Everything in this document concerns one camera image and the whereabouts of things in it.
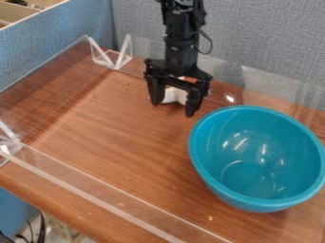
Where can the wooden shelf box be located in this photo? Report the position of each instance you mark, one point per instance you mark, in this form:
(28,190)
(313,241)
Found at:
(16,11)

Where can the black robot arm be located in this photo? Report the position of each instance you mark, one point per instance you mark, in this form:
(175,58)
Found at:
(183,18)

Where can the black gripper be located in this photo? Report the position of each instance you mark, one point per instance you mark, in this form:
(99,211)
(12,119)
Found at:
(159,77)

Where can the clear acrylic barrier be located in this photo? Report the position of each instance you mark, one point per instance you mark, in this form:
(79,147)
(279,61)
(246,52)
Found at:
(152,219)
(253,79)

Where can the white and brown mushroom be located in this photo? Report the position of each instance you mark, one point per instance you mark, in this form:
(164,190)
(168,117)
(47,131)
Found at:
(176,95)

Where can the clear acrylic front barrier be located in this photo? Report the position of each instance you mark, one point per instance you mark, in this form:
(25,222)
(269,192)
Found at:
(152,219)

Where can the clear acrylic back barrier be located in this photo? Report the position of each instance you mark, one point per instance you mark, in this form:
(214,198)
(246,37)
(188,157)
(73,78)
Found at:
(253,79)

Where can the blue plastic bowl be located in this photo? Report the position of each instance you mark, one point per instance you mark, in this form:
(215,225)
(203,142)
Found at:
(259,159)

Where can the clear acrylic corner bracket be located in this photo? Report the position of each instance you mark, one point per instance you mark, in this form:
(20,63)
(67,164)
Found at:
(109,58)

